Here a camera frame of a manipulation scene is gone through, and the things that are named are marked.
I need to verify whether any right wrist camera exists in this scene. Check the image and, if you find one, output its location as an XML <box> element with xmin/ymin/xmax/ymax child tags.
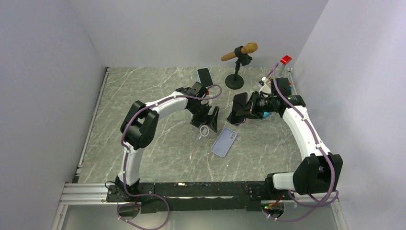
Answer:
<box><xmin>259</xmin><ymin>77</ymin><xmax>271</xmax><ymax>94</ymax></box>

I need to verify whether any black microphone stand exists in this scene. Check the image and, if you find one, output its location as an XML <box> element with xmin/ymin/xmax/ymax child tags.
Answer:
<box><xmin>225</xmin><ymin>54</ymin><xmax>252</xmax><ymax>90</ymax></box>

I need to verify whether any brown toy microphone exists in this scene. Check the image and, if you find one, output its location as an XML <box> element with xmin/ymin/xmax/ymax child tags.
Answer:
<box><xmin>221</xmin><ymin>42</ymin><xmax>258</xmax><ymax>61</ymax></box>

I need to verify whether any blue toy microphone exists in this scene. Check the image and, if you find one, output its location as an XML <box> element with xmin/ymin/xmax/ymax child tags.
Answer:
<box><xmin>262</xmin><ymin>112</ymin><xmax>273</xmax><ymax>119</ymax></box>

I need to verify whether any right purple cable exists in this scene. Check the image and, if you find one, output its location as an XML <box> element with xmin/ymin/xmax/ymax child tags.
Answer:
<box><xmin>263</xmin><ymin>63</ymin><xmax>339</xmax><ymax>222</ymax></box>

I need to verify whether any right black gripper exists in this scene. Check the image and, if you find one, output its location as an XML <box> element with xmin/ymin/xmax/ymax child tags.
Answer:
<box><xmin>237</xmin><ymin>91</ymin><xmax>277</xmax><ymax>119</ymax></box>

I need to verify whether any dark blue phone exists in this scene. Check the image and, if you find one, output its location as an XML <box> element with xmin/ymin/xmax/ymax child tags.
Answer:
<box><xmin>226</xmin><ymin>116</ymin><xmax>245</xmax><ymax>126</ymax></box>

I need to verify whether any dark purple phone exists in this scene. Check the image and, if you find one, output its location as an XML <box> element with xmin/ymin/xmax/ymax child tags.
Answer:
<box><xmin>230</xmin><ymin>92</ymin><xmax>248</xmax><ymax>117</ymax></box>

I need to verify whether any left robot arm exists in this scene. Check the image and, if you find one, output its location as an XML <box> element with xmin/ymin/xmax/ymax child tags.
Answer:
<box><xmin>115</xmin><ymin>82</ymin><xmax>221</xmax><ymax>201</ymax></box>

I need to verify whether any red block on post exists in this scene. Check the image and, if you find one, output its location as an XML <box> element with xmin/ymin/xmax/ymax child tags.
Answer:
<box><xmin>279</xmin><ymin>55</ymin><xmax>292</xmax><ymax>77</ymax></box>

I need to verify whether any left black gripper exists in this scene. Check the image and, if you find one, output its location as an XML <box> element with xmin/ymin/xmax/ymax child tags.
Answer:
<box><xmin>188</xmin><ymin>103</ymin><xmax>219</xmax><ymax>133</ymax></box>

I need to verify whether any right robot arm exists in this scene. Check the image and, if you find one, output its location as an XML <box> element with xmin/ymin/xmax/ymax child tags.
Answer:
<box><xmin>236</xmin><ymin>78</ymin><xmax>343</xmax><ymax>199</ymax></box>

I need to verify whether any lavender phone case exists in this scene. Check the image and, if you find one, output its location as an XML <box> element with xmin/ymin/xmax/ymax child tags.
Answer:
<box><xmin>211</xmin><ymin>128</ymin><xmax>237</xmax><ymax>158</ymax></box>

